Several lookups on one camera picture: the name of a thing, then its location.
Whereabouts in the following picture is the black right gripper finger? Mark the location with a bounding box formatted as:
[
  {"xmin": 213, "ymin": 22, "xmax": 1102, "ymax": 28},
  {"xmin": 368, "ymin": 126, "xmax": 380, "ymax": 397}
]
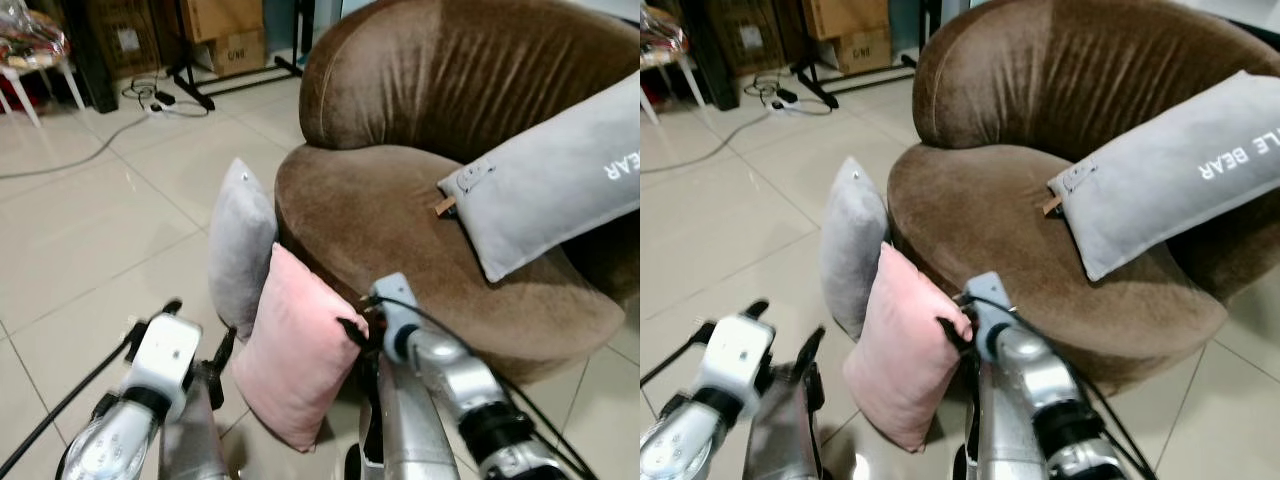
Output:
[
  {"xmin": 935, "ymin": 316, "xmax": 974, "ymax": 354},
  {"xmin": 337, "ymin": 316, "xmax": 374, "ymax": 352}
]

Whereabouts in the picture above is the pink pillow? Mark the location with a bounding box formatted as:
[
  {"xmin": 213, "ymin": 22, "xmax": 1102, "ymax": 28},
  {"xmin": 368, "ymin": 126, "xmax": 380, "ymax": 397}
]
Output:
[
  {"xmin": 231, "ymin": 243, "xmax": 370, "ymax": 454},
  {"xmin": 842, "ymin": 242, "xmax": 974, "ymax": 454}
]

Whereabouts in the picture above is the plain grey pillow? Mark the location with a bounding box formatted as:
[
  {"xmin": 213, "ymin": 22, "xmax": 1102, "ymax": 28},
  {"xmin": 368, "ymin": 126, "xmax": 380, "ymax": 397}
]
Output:
[
  {"xmin": 208, "ymin": 158, "xmax": 280, "ymax": 342},
  {"xmin": 819, "ymin": 156, "xmax": 891, "ymax": 342}
]

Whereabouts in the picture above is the brown velvet round sofa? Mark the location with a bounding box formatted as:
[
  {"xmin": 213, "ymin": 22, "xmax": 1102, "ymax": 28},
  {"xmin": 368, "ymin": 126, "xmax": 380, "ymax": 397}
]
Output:
[
  {"xmin": 885, "ymin": 0, "xmax": 1280, "ymax": 397},
  {"xmin": 274, "ymin": 0, "xmax": 641, "ymax": 387}
]

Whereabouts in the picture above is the long grey printed pillow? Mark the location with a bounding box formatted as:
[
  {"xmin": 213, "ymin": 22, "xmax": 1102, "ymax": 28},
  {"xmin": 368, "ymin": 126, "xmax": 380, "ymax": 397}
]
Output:
[
  {"xmin": 1047, "ymin": 70, "xmax": 1280, "ymax": 283},
  {"xmin": 437, "ymin": 72, "xmax": 641, "ymax": 284}
]

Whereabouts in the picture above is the black metal floor stand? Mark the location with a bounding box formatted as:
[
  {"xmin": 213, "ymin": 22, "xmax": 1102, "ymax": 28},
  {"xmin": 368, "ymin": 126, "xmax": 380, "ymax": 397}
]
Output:
[
  {"xmin": 788, "ymin": 0, "xmax": 943, "ymax": 110},
  {"xmin": 164, "ymin": 0, "xmax": 317, "ymax": 112}
]

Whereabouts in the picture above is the silver left robot leg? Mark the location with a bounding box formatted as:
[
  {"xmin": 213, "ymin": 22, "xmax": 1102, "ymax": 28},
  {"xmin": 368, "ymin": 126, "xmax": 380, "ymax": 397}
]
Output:
[
  {"xmin": 157, "ymin": 375, "xmax": 234, "ymax": 480},
  {"xmin": 744, "ymin": 375, "xmax": 824, "ymax": 480}
]

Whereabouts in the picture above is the silver robot leg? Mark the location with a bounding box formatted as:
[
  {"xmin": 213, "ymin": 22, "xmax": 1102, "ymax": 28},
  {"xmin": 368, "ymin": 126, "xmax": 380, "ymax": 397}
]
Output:
[
  {"xmin": 357, "ymin": 350, "xmax": 463, "ymax": 480},
  {"xmin": 744, "ymin": 375, "xmax": 824, "ymax": 480},
  {"xmin": 962, "ymin": 355, "xmax": 1053, "ymax": 480},
  {"xmin": 157, "ymin": 375, "xmax": 234, "ymax": 480}
]

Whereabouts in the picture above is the silver right robot leg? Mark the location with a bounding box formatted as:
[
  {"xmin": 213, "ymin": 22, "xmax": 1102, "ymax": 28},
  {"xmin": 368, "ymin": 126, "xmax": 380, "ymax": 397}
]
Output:
[
  {"xmin": 962, "ymin": 355, "xmax": 1053, "ymax": 480},
  {"xmin": 357, "ymin": 350, "xmax": 463, "ymax": 480}
]

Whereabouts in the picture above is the white power strip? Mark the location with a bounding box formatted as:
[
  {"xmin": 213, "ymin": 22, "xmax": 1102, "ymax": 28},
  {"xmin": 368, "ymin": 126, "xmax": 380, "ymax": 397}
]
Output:
[
  {"xmin": 768, "ymin": 93, "xmax": 833, "ymax": 116},
  {"xmin": 146, "ymin": 98, "xmax": 213, "ymax": 120}
]

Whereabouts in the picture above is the white plastic chair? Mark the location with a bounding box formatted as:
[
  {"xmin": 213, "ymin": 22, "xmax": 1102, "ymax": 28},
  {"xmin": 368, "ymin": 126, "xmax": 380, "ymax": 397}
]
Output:
[
  {"xmin": 0, "ymin": 58, "xmax": 87, "ymax": 128},
  {"xmin": 640, "ymin": 50, "xmax": 708, "ymax": 127}
]

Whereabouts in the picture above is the tall black cabinet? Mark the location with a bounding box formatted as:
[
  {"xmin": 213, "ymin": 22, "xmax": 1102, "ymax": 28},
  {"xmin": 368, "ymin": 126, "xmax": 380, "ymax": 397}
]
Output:
[
  {"xmin": 678, "ymin": 0, "xmax": 743, "ymax": 111},
  {"xmin": 58, "ymin": 0, "xmax": 121, "ymax": 113}
]

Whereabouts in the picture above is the tan cardboard box with print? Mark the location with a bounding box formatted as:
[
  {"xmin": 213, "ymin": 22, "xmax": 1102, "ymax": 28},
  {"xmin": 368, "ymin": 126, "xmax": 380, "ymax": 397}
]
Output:
[
  {"xmin": 829, "ymin": 28, "xmax": 895, "ymax": 77},
  {"xmin": 204, "ymin": 30, "xmax": 270, "ymax": 79}
]

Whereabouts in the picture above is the dark brown cardboard box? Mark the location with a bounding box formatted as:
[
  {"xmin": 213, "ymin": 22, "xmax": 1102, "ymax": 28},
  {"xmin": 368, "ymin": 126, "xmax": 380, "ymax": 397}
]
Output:
[
  {"xmin": 85, "ymin": 0, "xmax": 167, "ymax": 81},
  {"xmin": 706, "ymin": 0, "xmax": 793, "ymax": 79}
]

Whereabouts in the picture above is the clear plastic wrapped bundle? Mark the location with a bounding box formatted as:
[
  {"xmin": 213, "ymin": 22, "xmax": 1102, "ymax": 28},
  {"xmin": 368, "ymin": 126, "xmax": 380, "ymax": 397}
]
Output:
[
  {"xmin": 640, "ymin": 6, "xmax": 691, "ymax": 69},
  {"xmin": 0, "ymin": 10, "xmax": 71, "ymax": 71}
]

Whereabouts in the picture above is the plain tan cardboard box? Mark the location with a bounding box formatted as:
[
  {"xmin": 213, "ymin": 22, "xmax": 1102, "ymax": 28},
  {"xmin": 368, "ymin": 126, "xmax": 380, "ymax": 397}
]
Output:
[
  {"xmin": 179, "ymin": 0, "xmax": 265, "ymax": 44},
  {"xmin": 802, "ymin": 0, "xmax": 892, "ymax": 42}
]

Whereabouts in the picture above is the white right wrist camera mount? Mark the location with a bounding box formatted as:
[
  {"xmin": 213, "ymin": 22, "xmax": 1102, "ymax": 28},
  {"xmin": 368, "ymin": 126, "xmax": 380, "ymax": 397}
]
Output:
[
  {"xmin": 964, "ymin": 271, "xmax": 1022, "ymax": 351},
  {"xmin": 369, "ymin": 272, "xmax": 422, "ymax": 351}
]

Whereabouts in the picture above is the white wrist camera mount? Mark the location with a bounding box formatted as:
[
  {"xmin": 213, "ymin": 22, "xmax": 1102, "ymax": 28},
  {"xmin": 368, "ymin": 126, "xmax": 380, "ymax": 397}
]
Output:
[
  {"xmin": 692, "ymin": 313, "xmax": 777, "ymax": 421},
  {"xmin": 122, "ymin": 313, "xmax": 205, "ymax": 421},
  {"xmin": 964, "ymin": 271, "xmax": 1022, "ymax": 351},
  {"xmin": 369, "ymin": 272, "xmax": 422, "ymax": 351}
]

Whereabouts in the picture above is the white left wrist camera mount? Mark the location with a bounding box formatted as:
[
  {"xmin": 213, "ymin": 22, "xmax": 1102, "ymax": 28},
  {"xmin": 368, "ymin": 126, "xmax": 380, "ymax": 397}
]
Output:
[
  {"xmin": 692, "ymin": 313, "xmax": 777, "ymax": 421},
  {"xmin": 122, "ymin": 313, "xmax": 205, "ymax": 421}
]

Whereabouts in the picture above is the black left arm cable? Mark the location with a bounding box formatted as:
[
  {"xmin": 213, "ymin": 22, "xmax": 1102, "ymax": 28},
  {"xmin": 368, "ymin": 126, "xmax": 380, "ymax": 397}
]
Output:
[
  {"xmin": 640, "ymin": 322, "xmax": 713, "ymax": 389},
  {"xmin": 0, "ymin": 320, "xmax": 147, "ymax": 479}
]

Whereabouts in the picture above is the grey floor cable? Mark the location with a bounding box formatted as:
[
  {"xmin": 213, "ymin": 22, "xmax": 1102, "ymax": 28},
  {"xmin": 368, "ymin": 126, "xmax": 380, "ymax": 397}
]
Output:
[
  {"xmin": 640, "ymin": 108, "xmax": 773, "ymax": 175},
  {"xmin": 0, "ymin": 108, "xmax": 153, "ymax": 182}
]

